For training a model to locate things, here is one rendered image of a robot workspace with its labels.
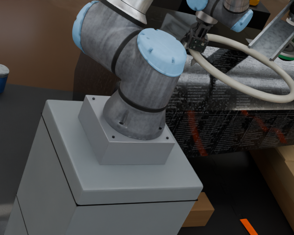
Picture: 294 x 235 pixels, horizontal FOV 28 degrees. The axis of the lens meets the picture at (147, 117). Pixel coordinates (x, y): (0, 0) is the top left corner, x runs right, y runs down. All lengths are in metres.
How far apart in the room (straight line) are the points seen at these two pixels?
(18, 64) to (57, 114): 1.80
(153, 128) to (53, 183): 0.34
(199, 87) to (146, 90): 1.06
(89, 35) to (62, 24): 2.50
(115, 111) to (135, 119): 0.06
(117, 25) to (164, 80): 0.21
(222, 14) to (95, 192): 0.81
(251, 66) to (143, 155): 1.24
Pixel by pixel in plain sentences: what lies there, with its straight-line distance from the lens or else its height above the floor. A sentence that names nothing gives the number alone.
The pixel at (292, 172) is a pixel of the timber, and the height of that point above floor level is 0.22.
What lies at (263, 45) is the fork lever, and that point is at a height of 0.90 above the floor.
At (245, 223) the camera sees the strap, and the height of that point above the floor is 0.02.
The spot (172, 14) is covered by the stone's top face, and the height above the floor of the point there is 0.80.
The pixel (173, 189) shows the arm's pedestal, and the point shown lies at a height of 0.84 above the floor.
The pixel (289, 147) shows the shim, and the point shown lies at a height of 0.23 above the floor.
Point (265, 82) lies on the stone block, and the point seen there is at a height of 0.71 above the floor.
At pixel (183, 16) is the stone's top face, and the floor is 0.80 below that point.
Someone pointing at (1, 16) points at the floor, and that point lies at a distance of 4.04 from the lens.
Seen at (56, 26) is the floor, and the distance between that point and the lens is 4.11.
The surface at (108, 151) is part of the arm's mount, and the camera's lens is 1.65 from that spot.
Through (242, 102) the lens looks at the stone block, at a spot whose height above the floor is 0.63.
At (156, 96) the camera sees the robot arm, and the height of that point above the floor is 1.08.
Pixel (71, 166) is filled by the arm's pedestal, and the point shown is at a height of 0.84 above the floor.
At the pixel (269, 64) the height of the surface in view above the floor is 0.89.
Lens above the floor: 1.90
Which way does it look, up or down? 33 degrees down
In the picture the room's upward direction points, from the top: 24 degrees clockwise
